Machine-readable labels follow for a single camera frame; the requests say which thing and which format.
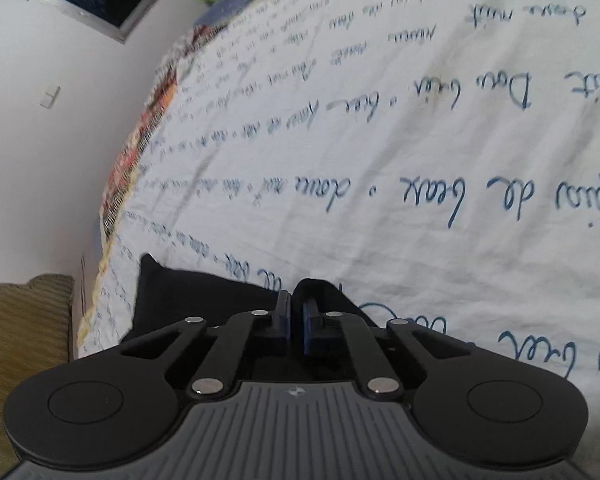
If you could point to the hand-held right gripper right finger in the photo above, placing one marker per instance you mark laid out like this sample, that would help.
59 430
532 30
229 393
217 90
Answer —
308 320

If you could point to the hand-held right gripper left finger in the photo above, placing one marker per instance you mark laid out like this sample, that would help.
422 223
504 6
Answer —
283 317

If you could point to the black pants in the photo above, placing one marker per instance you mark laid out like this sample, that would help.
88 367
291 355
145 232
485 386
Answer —
180 292

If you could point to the white bed sheet with script print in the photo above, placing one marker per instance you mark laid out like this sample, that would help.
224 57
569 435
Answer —
380 135

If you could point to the colourful patterned quilt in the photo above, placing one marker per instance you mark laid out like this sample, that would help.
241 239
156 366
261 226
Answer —
130 170

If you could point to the olive striped cushion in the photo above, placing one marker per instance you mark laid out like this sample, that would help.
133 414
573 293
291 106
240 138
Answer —
20 340

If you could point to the white wall light switch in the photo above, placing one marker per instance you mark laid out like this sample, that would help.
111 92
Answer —
50 96

